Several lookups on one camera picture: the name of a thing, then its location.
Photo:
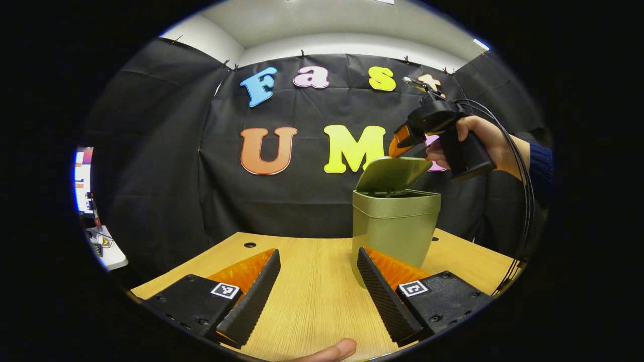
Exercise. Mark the green desktop garbage bin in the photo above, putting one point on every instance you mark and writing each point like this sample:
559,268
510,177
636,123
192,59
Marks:
392,231

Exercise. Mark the white side table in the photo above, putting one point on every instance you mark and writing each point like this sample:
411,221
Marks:
114,259

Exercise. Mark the wooden desktop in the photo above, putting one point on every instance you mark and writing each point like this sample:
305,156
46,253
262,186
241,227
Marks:
312,301

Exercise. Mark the black backdrop cloth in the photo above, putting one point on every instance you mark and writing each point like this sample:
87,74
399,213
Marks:
302,201

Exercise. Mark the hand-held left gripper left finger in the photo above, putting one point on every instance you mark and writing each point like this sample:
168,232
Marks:
256,296

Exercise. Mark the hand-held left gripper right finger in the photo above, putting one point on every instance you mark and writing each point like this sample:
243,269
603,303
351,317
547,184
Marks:
385,301

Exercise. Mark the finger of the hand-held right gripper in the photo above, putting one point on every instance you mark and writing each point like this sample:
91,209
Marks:
400,143

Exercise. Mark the small ceiling light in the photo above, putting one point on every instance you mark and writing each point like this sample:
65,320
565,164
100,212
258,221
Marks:
481,44

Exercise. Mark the computer monitor screen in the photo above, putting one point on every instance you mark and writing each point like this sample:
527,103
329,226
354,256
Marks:
83,181

